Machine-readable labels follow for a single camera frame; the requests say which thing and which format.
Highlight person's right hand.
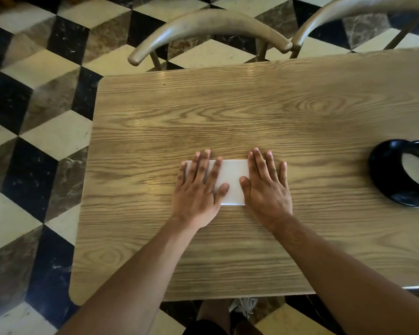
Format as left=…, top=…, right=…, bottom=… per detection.
left=239, top=147, right=294, bottom=229

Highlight person's left hand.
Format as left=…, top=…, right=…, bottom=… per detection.
left=171, top=149, right=230, bottom=229

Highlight white paper sheet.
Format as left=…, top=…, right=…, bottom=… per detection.
left=181, top=159, right=251, bottom=207

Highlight person's left forearm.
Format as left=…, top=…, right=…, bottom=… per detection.
left=55, top=215, right=200, bottom=335

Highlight person's right forearm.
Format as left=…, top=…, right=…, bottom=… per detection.
left=265, top=213, right=419, bottom=335

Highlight black round bowl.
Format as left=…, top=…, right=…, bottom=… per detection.
left=367, top=139, right=419, bottom=208

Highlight white sneaker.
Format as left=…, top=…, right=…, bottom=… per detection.
left=228, top=297, right=258, bottom=318

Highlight person's bare leg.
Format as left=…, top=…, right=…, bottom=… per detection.
left=195, top=299, right=232, bottom=335

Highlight black shorts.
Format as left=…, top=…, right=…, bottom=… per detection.
left=181, top=318, right=229, bottom=335

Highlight wooden curved-back chair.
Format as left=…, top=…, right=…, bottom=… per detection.
left=127, top=8, right=293, bottom=72
left=289, top=0, right=419, bottom=60

